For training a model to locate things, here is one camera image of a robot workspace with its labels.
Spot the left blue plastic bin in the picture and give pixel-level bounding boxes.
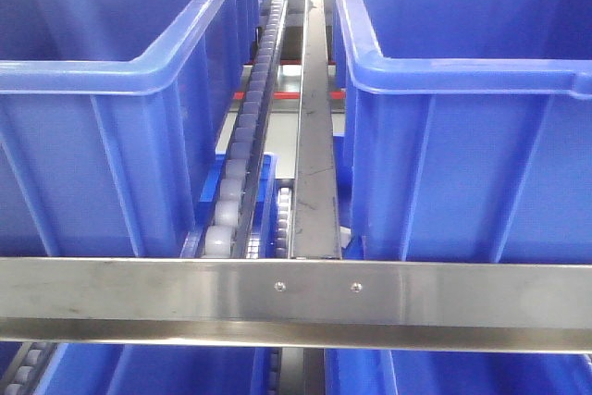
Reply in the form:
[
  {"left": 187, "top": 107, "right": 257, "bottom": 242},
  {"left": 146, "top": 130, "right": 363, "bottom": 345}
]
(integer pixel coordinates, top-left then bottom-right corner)
[{"left": 1, "top": 0, "right": 259, "bottom": 257}]

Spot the lower left blue bin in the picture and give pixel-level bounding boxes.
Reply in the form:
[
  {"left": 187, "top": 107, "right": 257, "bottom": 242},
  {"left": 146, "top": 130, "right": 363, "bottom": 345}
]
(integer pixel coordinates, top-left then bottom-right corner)
[{"left": 35, "top": 343, "right": 276, "bottom": 394}]

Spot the steel divider rail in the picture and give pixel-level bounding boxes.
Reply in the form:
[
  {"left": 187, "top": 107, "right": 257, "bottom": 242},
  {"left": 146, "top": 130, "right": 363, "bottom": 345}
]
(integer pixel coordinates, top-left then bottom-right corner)
[{"left": 290, "top": 0, "right": 341, "bottom": 260}]

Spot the lower right blue bin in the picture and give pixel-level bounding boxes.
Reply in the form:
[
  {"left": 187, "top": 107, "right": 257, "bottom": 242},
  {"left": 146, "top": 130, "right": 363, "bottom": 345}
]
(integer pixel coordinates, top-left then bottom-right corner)
[{"left": 325, "top": 349, "right": 591, "bottom": 394}]

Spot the stainless steel shelf frame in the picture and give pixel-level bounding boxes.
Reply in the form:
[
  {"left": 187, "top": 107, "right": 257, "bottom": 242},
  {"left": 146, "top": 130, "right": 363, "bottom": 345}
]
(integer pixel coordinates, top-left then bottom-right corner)
[{"left": 1, "top": 257, "right": 591, "bottom": 353}]

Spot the right blue plastic bin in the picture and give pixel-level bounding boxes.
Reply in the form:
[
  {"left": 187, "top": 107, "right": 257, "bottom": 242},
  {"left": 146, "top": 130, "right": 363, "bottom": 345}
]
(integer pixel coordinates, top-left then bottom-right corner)
[{"left": 336, "top": 0, "right": 591, "bottom": 264}]

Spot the white roller track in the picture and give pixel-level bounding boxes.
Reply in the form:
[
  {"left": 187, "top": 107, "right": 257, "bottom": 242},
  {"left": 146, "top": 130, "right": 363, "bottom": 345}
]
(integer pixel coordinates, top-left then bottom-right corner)
[{"left": 200, "top": 0, "right": 288, "bottom": 259}]

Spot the blue plastic bin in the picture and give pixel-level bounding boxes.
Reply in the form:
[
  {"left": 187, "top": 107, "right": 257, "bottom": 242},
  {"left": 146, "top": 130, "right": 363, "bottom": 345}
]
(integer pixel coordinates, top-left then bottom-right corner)
[
  {"left": 1, "top": 0, "right": 259, "bottom": 257},
  {"left": 336, "top": 0, "right": 591, "bottom": 264}
]

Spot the lower left roller track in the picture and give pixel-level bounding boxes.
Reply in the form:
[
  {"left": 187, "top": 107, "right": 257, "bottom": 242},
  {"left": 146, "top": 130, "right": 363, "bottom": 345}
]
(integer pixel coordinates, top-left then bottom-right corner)
[{"left": 1, "top": 341, "right": 57, "bottom": 395}]

